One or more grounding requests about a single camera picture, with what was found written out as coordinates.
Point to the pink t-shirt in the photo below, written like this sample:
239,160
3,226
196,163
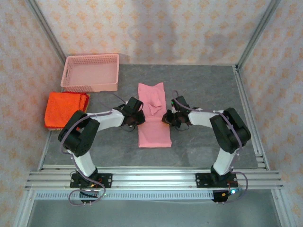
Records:
154,134

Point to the pink plastic basket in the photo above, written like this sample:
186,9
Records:
90,75

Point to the aluminium frame post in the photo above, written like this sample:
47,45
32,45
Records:
258,33
49,33

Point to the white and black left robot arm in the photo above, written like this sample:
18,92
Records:
78,137

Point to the orange folded t-shirt stack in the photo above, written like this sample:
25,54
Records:
61,106

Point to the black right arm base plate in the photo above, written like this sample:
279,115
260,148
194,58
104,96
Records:
201,180

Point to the aluminium frame leg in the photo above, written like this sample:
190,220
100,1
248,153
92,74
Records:
23,212
282,212

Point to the aluminium table side rail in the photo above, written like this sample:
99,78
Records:
243,94
46,146

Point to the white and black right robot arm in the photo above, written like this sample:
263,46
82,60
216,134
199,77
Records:
232,132

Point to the aluminium rail beam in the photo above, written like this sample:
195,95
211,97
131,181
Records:
154,179

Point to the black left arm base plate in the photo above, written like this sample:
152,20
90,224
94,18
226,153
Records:
107,180

